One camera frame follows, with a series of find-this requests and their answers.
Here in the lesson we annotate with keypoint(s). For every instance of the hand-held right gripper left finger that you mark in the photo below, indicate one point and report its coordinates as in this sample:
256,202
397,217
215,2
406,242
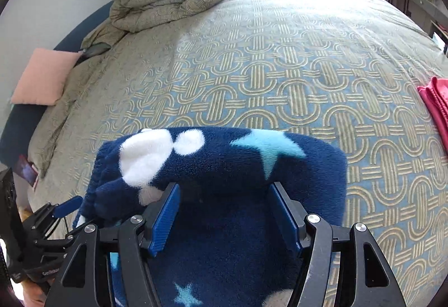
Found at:
166,219

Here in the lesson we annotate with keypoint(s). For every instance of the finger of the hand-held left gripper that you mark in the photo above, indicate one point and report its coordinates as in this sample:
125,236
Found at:
59,238
68,206

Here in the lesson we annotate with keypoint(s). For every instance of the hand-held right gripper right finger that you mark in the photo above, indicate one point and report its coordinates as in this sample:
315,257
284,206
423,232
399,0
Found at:
285,219

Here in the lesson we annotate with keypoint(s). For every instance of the navy star fleece blanket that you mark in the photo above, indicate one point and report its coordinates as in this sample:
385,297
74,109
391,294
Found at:
224,160

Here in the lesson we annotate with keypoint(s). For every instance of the dark blue headboard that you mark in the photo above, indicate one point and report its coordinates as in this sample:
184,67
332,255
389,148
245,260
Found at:
21,125

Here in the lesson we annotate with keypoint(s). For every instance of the pink pillow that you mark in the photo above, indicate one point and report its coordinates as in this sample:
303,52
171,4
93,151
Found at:
45,77

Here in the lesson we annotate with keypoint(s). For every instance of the bed with patterned cover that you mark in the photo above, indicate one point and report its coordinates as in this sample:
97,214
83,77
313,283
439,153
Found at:
280,65

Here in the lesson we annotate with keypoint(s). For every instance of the small dark object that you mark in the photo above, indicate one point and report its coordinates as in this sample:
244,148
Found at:
95,49

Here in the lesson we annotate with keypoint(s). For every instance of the pink cloth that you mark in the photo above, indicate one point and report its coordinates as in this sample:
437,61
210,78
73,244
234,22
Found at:
437,107

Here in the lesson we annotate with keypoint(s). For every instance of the grey wall shelf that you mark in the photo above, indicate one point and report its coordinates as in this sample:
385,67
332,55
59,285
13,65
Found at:
420,2

